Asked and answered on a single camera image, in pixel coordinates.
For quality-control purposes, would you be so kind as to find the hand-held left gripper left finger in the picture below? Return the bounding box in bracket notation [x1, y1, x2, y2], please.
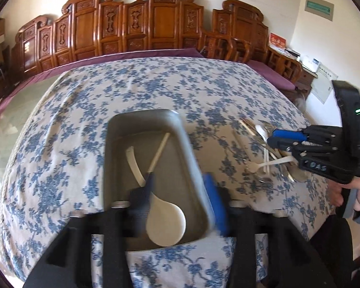
[22, 171, 156, 288]

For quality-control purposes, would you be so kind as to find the white soup spoon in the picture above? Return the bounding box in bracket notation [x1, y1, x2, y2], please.
[125, 146, 146, 187]

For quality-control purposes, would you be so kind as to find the white telephone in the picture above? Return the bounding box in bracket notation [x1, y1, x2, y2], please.
[299, 55, 322, 73]

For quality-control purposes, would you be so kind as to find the green wall sign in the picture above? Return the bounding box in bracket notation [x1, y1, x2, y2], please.
[305, 0, 334, 22]

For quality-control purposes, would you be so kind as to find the white wall poster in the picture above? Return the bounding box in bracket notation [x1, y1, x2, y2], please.
[311, 68, 338, 105]

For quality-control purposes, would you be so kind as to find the long purple cushion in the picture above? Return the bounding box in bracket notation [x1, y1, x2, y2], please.
[0, 47, 205, 121]

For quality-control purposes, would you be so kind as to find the blue floral tablecloth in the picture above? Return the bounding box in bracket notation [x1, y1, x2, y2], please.
[0, 56, 338, 288]

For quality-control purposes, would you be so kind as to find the grey rectangular tray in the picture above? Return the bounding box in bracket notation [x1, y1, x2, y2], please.
[103, 109, 216, 251]

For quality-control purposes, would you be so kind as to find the wooden side table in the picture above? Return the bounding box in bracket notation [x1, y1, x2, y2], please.
[266, 46, 316, 94]

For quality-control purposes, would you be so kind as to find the wooden chair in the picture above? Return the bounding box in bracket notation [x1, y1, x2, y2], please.
[199, 31, 252, 64]

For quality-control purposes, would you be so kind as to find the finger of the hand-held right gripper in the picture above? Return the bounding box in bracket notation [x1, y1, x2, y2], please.
[267, 137, 342, 164]
[271, 125, 344, 144]

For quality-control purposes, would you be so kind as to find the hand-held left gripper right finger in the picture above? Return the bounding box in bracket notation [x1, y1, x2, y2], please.
[202, 172, 338, 288]

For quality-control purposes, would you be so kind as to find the short purple cushion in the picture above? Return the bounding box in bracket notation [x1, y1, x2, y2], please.
[246, 59, 296, 91]

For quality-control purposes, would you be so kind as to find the red box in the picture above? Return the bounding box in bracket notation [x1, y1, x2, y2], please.
[268, 32, 288, 50]

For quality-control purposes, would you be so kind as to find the long carved wooden sofa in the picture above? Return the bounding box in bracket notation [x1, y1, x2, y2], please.
[10, 0, 205, 78]

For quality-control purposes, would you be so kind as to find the person's dark clothing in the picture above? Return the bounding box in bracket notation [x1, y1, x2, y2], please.
[309, 215, 360, 288]

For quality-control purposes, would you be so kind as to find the short carved wooden sofa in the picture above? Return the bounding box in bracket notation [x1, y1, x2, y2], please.
[211, 0, 270, 63]

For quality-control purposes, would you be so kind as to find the metal spoon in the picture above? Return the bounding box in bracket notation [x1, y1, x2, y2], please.
[256, 168, 308, 184]

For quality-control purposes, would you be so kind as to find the white rice paddle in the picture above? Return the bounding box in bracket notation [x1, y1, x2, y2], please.
[144, 132, 187, 247]

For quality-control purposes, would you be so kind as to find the cutlery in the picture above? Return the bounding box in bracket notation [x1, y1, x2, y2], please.
[256, 125, 278, 158]

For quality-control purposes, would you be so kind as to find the white plastic fork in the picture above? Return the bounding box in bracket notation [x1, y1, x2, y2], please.
[246, 157, 293, 174]

